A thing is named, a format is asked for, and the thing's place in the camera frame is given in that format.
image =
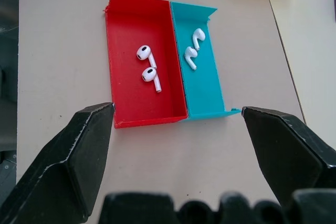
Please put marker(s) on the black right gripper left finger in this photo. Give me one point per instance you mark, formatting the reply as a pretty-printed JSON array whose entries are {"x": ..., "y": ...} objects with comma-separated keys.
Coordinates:
[{"x": 65, "y": 166}]

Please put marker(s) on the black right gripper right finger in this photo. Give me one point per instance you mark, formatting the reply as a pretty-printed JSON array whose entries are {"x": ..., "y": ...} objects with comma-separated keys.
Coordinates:
[{"x": 286, "y": 153}]

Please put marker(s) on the teal plastic tray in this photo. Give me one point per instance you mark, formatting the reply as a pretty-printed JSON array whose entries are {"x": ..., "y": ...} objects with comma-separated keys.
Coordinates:
[{"x": 200, "y": 77}]

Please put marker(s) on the red plastic tray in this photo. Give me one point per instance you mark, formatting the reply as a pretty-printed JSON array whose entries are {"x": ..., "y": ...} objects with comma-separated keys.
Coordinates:
[{"x": 139, "y": 64}]

